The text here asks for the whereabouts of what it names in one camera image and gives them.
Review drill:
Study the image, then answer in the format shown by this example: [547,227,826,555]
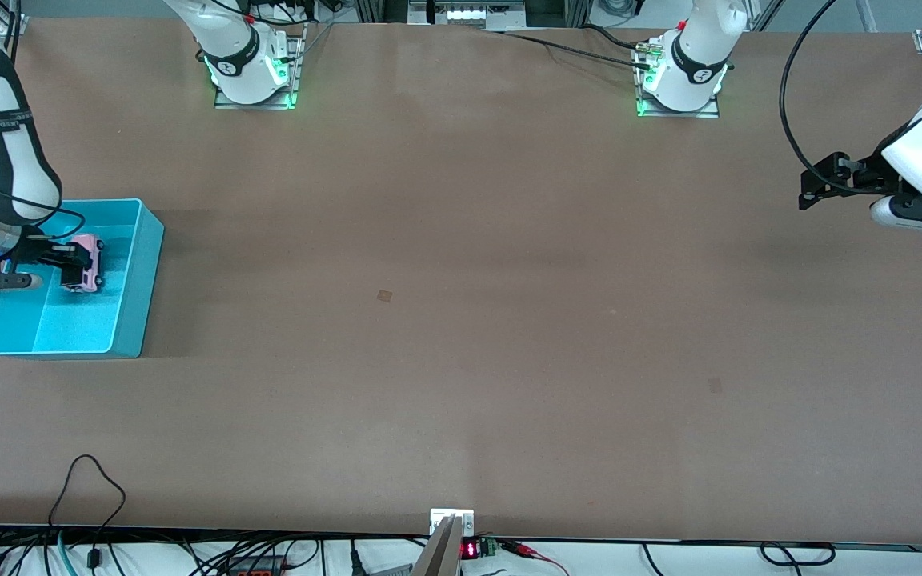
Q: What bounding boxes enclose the pink jeep toy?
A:
[61,234,107,294]

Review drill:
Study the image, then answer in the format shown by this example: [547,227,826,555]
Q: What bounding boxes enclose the cyan plastic bin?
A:
[0,198,165,359]

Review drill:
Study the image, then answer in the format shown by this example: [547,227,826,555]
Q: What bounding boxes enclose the orange black connector block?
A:
[225,558,286,576]

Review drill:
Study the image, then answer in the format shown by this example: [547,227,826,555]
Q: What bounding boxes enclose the white lit control box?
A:
[407,0,526,30]

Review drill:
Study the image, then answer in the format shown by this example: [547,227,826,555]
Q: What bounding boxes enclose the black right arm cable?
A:
[0,156,87,242]

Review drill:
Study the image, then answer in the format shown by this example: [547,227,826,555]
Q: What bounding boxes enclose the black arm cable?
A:
[0,156,87,242]
[779,0,840,191]

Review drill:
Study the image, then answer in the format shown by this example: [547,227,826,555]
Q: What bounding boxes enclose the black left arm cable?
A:
[779,0,840,191]

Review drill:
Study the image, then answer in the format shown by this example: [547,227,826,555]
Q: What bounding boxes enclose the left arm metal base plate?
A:
[635,40,722,119]

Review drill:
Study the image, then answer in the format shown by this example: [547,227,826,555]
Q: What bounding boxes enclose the thin black looped cable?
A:
[47,454,127,530]

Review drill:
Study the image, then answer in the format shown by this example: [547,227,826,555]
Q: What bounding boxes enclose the teal cable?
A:
[55,530,79,576]

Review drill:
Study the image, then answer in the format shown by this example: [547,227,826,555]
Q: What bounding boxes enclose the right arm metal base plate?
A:
[213,22,307,110]

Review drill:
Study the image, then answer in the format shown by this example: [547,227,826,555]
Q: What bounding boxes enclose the black base power cable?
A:
[501,24,654,70]

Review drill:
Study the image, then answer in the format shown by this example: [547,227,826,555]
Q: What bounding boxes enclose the black coiled cable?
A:
[759,542,836,567]

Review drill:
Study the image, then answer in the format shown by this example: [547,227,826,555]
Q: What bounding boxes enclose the grey metal bracket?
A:
[411,509,475,576]

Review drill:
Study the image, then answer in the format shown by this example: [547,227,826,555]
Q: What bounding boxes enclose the red clip lead wires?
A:
[499,540,570,575]

